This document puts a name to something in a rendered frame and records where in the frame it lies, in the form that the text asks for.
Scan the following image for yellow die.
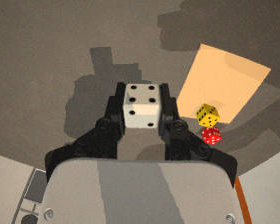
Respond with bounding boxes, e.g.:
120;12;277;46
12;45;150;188
196;104;220;128

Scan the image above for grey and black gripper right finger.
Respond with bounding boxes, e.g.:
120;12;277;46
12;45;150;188
158;83;238;188

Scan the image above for peach flat mat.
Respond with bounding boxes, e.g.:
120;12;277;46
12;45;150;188
176;43;271;123

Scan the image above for red die with white pips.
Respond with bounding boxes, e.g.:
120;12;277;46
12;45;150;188
201;126;222;145

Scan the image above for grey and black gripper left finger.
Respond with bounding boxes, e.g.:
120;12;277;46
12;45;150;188
45;82;126;184

